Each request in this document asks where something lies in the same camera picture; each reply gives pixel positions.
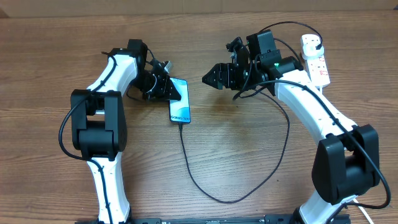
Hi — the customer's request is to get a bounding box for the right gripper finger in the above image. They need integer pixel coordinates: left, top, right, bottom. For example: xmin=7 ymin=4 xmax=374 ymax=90
xmin=202 ymin=63 xmax=222 ymax=80
xmin=202 ymin=76 xmax=223 ymax=90

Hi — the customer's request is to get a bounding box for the Samsung Galaxy smartphone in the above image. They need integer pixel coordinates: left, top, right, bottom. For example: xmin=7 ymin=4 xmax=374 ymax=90
xmin=169 ymin=78 xmax=191 ymax=123

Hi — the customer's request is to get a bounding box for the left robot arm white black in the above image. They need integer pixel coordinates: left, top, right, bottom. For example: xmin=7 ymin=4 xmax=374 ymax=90
xmin=66 ymin=39 xmax=182 ymax=223

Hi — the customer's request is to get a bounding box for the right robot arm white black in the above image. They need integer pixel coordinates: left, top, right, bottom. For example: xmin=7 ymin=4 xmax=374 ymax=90
xmin=202 ymin=30 xmax=383 ymax=223

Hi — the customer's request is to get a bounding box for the white charger plug adapter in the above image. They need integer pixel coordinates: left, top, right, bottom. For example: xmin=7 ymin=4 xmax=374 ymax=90
xmin=302 ymin=44 xmax=325 ymax=60

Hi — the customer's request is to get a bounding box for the white power strip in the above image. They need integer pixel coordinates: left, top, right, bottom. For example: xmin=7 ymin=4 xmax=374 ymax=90
xmin=300 ymin=34 xmax=330 ymax=89

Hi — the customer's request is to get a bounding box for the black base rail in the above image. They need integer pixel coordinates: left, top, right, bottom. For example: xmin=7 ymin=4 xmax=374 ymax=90
xmin=74 ymin=213 xmax=352 ymax=224

